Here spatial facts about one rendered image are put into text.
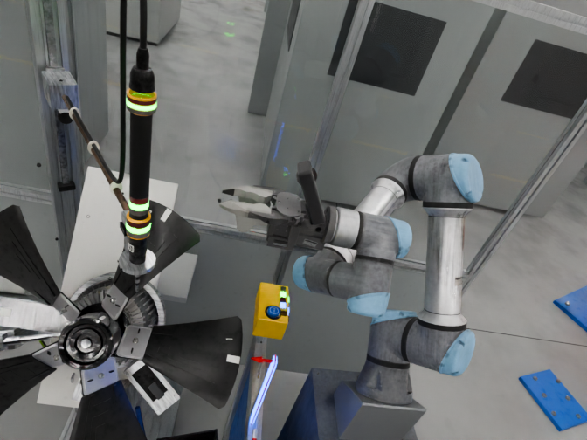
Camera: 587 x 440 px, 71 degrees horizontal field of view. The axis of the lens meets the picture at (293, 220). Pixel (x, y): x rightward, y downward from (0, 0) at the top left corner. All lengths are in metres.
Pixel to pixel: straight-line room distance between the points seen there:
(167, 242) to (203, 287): 0.97
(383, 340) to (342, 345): 1.16
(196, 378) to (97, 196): 0.61
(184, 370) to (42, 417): 1.39
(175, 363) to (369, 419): 0.52
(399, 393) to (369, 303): 0.43
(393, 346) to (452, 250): 0.29
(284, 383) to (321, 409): 1.21
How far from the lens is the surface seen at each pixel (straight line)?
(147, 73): 0.67
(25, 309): 1.28
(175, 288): 1.65
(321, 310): 2.06
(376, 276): 0.78
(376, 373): 1.16
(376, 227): 0.78
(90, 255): 1.33
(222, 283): 1.94
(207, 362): 1.08
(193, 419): 2.33
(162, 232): 1.04
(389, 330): 1.14
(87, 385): 1.14
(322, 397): 1.32
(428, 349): 1.09
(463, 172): 1.01
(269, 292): 1.41
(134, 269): 0.87
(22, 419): 2.41
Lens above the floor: 2.10
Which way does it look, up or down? 36 degrees down
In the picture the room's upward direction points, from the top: 18 degrees clockwise
